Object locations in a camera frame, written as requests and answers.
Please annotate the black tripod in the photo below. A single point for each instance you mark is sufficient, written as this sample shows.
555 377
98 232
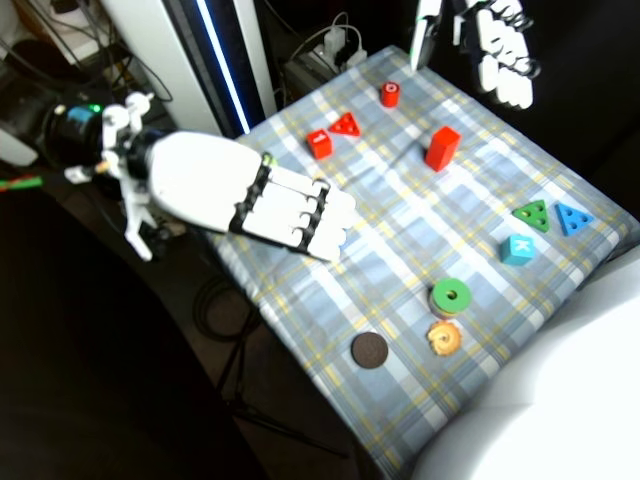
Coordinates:
225 407

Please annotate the blue triangle with three holes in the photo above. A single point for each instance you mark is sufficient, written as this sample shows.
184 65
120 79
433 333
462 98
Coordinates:
567 227

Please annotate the grey box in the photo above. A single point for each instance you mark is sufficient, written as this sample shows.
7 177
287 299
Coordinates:
305 75

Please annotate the red triangle with three holes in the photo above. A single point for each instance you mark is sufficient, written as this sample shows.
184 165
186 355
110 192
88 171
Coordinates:
345 120

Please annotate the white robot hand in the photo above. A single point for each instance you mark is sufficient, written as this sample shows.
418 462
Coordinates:
200 175
500 60

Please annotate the orange swirl toy cookie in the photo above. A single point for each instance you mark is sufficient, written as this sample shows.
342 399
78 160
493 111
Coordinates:
445 340

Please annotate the red rectangular block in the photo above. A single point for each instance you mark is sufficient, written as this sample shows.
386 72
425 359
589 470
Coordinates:
442 150

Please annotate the red cube with number 1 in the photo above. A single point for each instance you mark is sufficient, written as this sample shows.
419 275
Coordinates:
320 145

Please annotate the blue plaid tablecloth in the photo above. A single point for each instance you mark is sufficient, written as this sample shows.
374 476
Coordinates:
400 240

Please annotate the white column with blue light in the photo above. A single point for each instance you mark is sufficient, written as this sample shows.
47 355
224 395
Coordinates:
165 50

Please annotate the green triangle with three holes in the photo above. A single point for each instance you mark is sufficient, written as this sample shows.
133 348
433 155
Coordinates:
531 212

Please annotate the red cylinder with letter Q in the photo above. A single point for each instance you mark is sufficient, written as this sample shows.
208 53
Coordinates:
390 99

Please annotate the white robot body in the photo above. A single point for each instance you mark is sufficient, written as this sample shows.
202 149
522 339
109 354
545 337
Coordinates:
550 390

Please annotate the teal cube with letter K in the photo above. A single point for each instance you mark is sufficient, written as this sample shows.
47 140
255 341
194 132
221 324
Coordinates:
515 255

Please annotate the white power strip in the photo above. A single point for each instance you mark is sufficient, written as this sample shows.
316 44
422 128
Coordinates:
336 40

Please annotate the dark brown round toy cookie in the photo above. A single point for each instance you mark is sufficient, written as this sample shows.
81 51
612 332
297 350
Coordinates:
369 350

